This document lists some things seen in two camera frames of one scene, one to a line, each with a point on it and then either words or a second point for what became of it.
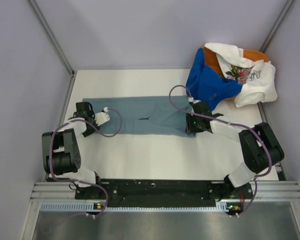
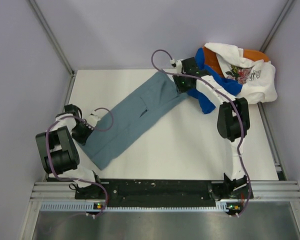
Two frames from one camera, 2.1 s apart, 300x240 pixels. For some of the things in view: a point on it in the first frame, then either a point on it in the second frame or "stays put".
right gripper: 190,128 to 180,89
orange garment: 211,60 stays put
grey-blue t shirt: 153,116 to 158,93
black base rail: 162,193 stays put
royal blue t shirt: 204,84 stays put
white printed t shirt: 257,77 stays put
